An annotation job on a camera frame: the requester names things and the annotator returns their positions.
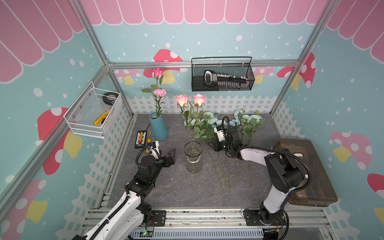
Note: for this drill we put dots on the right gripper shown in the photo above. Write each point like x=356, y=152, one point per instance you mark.
x=215, y=144

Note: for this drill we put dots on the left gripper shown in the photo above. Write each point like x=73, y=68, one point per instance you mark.
x=171, y=159

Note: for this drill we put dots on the small blue rose stem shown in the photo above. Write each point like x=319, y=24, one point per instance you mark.
x=240, y=121

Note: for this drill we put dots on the clear glass vase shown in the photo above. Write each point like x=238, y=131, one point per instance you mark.
x=193, y=151

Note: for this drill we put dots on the light blue rose bouquet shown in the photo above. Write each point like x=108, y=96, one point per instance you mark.
x=203, y=124

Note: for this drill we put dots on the teal ceramic vase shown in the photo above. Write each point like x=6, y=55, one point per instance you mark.
x=158, y=126

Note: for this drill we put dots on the large blue rose stem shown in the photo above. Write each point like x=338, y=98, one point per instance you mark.
x=254, y=121

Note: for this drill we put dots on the light blue rose stem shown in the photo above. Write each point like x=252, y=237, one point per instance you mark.
x=225, y=174

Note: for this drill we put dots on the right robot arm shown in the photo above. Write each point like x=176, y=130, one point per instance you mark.
x=288, y=174

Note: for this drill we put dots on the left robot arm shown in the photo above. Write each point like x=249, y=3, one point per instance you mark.
x=131, y=211

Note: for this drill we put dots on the yellow black screwdriver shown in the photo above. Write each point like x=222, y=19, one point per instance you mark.
x=149, y=138

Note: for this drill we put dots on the salmon pink rose stem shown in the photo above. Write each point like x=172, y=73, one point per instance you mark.
x=188, y=107

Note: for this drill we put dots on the socket bit set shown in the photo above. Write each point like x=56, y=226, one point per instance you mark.
x=221, y=81

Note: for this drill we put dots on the pink carnation stem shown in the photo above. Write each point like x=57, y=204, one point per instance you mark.
x=159, y=94

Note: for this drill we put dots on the green circuit board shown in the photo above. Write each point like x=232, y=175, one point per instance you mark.
x=146, y=233

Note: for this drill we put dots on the yellow utility knife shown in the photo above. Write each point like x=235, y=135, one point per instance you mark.
x=102, y=118

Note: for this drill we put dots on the black tape roll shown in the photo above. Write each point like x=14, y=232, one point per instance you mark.
x=110, y=98

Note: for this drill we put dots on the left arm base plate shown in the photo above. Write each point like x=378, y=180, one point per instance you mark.
x=157, y=219

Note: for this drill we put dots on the black wire mesh basket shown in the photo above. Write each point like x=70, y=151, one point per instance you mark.
x=234, y=66

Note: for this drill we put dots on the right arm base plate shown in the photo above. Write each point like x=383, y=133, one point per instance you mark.
x=264, y=218

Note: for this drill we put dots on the white wire mesh basket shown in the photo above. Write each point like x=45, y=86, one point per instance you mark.
x=87, y=108

